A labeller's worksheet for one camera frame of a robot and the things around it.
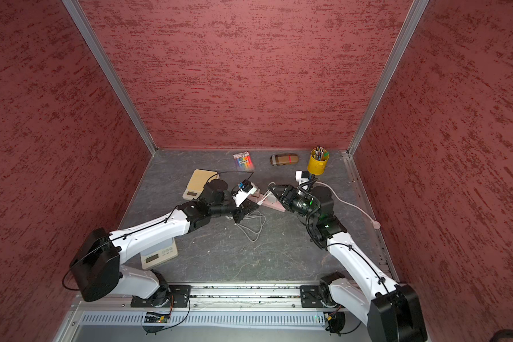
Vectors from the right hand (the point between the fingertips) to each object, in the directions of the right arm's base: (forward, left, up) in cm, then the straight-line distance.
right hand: (268, 194), depth 74 cm
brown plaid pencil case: (+36, -6, -22) cm, 43 cm away
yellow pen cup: (+27, -26, -19) cm, 43 cm away
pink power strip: (-1, +1, -3) cm, 4 cm away
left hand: (-2, +5, -7) cm, 9 cm away
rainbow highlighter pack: (+36, +12, -22) cm, 44 cm away
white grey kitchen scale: (-13, +44, -21) cm, 50 cm away
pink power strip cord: (0, -49, -28) cm, 56 cm away
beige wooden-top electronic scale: (+21, +35, -20) cm, 45 cm away
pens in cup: (+27, -25, -8) cm, 38 cm away
